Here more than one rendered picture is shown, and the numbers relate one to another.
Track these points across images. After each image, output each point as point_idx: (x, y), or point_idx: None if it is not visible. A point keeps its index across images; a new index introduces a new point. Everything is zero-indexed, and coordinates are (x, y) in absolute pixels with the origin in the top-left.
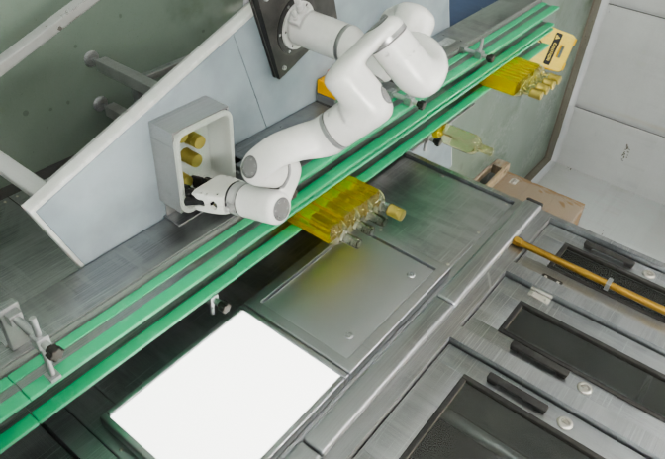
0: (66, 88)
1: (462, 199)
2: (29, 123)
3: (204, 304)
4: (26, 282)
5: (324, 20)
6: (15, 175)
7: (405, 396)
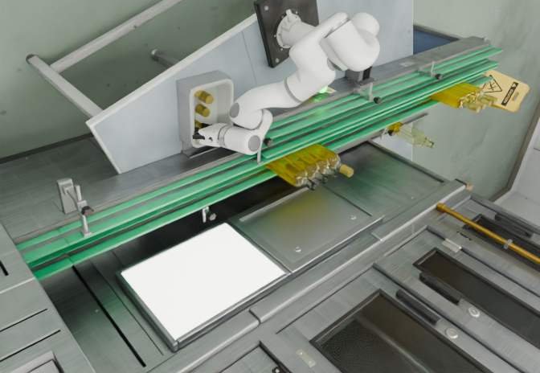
0: (137, 72)
1: (404, 175)
2: (109, 92)
3: (201, 217)
4: None
5: (305, 26)
6: (87, 107)
7: (331, 296)
